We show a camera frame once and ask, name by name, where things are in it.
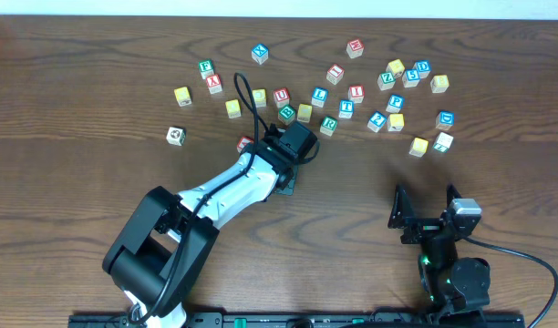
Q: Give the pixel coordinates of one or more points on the white symbol block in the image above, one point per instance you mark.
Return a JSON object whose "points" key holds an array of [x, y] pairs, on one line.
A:
{"points": [[176, 136]]}

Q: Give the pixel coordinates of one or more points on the green B block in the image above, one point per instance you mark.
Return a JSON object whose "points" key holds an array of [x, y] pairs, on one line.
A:
{"points": [[286, 115]]}

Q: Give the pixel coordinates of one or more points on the red I block upper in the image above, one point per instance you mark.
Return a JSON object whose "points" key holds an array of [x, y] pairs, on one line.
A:
{"points": [[334, 74]]}

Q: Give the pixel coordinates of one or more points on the red i block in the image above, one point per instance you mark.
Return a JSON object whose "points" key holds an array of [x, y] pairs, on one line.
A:
{"points": [[356, 93], [334, 74]]}

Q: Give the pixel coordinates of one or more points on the red H block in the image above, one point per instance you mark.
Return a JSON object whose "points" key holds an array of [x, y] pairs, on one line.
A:
{"points": [[355, 48]]}

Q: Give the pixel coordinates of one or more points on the blue P block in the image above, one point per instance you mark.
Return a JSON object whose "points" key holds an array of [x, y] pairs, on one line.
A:
{"points": [[395, 104]]}

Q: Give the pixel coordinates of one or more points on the red Y block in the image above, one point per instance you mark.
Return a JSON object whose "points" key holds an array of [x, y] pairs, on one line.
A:
{"points": [[214, 84]]}

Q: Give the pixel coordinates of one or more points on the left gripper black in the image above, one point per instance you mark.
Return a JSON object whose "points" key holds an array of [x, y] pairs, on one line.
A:
{"points": [[287, 183]]}

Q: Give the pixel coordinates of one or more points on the yellow block far left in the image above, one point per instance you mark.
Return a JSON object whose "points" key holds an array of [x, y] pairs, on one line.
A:
{"points": [[183, 96]]}

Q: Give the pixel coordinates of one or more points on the yellow block beside B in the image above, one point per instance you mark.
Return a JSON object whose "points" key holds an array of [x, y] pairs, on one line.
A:
{"points": [[304, 113]]}

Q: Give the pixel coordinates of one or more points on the green F block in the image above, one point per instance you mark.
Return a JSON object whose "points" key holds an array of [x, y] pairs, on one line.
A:
{"points": [[206, 68]]}

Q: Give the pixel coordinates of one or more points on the blue T block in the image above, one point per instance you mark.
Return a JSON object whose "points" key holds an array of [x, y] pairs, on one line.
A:
{"points": [[346, 109]]}

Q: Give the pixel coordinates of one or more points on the red A block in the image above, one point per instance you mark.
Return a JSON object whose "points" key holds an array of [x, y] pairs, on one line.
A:
{"points": [[243, 142]]}

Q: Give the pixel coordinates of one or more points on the blue 5 block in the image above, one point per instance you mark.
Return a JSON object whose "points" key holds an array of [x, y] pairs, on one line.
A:
{"points": [[410, 78]]}

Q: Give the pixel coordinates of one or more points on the yellow block centre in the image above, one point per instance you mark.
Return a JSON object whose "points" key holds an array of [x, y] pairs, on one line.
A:
{"points": [[259, 97]]}

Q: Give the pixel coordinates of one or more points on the yellow block beside 2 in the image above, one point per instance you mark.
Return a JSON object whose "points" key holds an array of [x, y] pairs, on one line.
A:
{"points": [[395, 122]]}

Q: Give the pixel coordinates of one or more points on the blue D block lower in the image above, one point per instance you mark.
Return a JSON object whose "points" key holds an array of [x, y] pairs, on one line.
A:
{"points": [[445, 120]]}

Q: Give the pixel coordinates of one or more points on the green R block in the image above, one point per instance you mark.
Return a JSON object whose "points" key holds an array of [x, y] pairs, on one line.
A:
{"points": [[328, 126]]}

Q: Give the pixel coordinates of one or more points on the yellow block top right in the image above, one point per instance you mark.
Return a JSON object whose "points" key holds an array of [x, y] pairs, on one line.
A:
{"points": [[396, 68]]}

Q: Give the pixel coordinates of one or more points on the yellow block lower right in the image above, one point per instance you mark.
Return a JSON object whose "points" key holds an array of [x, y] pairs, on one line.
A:
{"points": [[418, 147]]}

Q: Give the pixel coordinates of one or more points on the white green Z block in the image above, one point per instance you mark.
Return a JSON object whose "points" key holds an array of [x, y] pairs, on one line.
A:
{"points": [[443, 142]]}

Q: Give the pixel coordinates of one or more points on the red I block lower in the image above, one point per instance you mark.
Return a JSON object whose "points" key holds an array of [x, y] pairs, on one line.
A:
{"points": [[356, 93]]}

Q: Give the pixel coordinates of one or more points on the yellow block far right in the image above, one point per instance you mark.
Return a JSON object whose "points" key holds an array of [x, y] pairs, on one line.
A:
{"points": [[439, 84]]}

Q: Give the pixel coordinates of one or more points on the blue d block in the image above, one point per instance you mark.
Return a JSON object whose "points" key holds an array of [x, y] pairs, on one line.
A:
{"points": [[423, 68], [445, 120]]}

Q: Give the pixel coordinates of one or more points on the red U block upper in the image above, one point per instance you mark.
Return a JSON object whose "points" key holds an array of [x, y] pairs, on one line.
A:
{"points": [[281, 97]]}

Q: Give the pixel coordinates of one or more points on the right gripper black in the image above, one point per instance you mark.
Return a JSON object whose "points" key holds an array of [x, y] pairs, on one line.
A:
{"points": [[425, 228]]}

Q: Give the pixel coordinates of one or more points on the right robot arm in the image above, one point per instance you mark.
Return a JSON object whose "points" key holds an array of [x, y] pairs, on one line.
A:
{"points": [[454, 284]]}

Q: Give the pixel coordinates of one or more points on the yellow block left middle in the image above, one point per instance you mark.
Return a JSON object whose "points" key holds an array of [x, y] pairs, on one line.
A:
{"points": [[233, 108]]}

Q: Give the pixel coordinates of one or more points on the blue X block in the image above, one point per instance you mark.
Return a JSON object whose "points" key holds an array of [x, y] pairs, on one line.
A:
{"points": [[260, 53]]}

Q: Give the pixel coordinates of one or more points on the blue L block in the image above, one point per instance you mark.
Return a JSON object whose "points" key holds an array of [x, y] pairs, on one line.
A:
{"points": [[319, 97]]}

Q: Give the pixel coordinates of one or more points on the blue 2 block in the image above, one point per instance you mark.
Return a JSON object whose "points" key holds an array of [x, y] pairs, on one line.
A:
{"points": [[376, 122]]}

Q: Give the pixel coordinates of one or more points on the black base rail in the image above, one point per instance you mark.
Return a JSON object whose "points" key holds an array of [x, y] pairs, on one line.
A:
{"points": [[386, 318]]}

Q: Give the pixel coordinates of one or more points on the blue D block upper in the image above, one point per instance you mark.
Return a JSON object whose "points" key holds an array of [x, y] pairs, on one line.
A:
{"points": [[423, 68]]}

